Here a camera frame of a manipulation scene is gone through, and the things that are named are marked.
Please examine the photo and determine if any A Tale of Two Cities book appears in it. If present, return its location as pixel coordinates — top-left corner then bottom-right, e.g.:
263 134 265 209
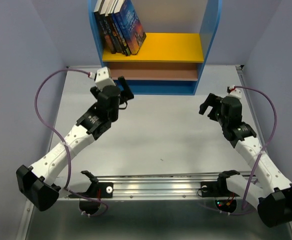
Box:
93 0 106 43

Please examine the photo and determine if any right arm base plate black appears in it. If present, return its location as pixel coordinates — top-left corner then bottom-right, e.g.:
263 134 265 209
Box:
197 181 229 198

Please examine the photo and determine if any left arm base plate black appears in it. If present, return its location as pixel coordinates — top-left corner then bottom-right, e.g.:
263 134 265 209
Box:
77 182 114 199

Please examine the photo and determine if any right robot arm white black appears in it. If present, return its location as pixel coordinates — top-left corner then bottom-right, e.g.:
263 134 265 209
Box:
199 93 292 228

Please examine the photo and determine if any Jane Eyre book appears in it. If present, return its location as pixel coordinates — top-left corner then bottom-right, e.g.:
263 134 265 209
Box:
114 0 147 55

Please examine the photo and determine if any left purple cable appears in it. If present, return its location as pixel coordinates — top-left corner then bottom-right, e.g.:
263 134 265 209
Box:
34 69 109 218

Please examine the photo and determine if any blue yellow wooden bookshelf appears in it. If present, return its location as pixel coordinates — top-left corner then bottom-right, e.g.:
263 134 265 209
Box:
87 0 222 95

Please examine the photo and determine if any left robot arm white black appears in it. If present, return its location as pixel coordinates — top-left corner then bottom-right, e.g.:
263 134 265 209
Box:
16 76 134 212

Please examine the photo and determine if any Animal Farm book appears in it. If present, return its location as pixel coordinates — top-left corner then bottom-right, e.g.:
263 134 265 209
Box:
110 0 131 56

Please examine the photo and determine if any aluminium mounting rail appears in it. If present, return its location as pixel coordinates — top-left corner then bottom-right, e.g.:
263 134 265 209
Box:
27 173 287 201

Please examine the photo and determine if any Three Days to See book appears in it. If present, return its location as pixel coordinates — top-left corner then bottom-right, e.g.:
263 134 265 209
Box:
106 0 128 56

